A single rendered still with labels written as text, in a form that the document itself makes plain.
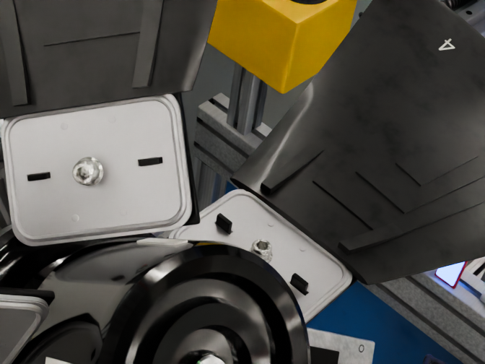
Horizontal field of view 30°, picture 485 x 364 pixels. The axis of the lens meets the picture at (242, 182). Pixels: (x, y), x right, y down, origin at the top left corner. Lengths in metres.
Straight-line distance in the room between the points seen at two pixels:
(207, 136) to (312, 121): 0.52
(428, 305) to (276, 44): 0.32
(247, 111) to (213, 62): 0.74
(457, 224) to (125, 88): 0.23
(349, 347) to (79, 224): 0.30
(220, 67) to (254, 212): 1.27
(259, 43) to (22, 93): 0.49
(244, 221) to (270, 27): 0.39
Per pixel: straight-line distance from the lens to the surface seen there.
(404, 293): 0.99
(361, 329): 1.10
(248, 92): 1.00
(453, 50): 0.65
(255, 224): 0.51
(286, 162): 0.54
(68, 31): 0.44
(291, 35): 0.86
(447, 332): 0.98
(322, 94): 0.58
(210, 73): 1.76
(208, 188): 1.13
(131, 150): 0.43
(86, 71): 0.43
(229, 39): 0.93
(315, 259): 0.50
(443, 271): 0.94
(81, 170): 0.43
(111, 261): 0.40
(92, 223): 0.44
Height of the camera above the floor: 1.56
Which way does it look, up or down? 46 degrees down
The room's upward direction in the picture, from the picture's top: 10 degrees clockwise
